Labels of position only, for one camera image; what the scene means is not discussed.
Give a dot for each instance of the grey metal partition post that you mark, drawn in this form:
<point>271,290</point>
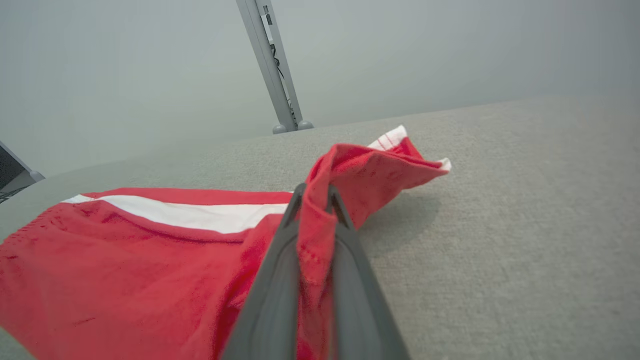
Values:
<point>262,50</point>

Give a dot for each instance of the red and white garment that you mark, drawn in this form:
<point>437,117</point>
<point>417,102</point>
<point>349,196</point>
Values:
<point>125,280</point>

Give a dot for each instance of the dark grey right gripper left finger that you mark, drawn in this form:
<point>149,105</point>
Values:
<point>272,300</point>

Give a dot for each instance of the dark grey partition frame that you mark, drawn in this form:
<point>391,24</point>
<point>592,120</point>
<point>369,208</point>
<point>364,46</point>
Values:
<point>12,175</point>

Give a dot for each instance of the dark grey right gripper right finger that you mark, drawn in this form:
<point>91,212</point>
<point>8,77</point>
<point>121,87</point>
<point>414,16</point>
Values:
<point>357,310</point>

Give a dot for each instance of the grey rounded post foot cap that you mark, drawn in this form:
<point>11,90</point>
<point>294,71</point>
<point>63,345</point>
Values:
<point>280,129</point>
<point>305,124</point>

